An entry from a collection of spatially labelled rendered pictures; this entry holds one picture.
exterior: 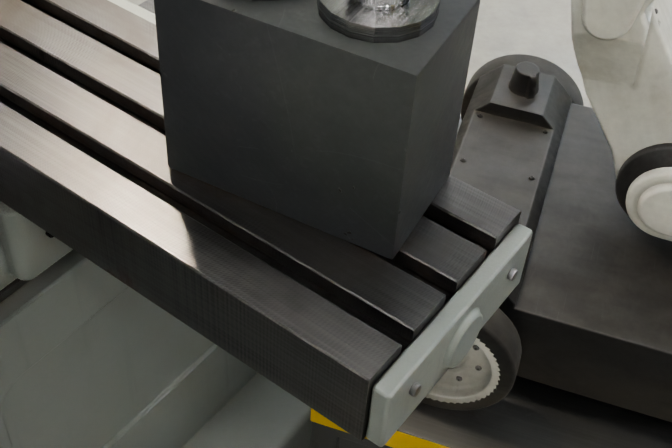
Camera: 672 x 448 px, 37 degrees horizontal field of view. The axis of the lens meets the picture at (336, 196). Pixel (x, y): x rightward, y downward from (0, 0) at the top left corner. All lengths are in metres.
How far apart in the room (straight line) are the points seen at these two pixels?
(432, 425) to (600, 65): 0.52
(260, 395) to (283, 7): 0.97
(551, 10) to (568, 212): 1.55
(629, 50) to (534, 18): 1.70
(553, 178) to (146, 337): 0.62
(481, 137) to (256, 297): 0.77
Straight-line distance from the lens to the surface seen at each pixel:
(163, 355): 1.38
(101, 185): 0.87
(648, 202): 1.30
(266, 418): 1.60
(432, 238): 0.83
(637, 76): 1.25
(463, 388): 1.35
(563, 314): 1.30
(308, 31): 0.72
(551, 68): 1.64
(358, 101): 0.72
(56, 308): 1.13
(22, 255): 1.02
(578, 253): 1.37
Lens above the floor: 1.53
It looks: 44 degrees down
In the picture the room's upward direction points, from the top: 4 degrees clockwise
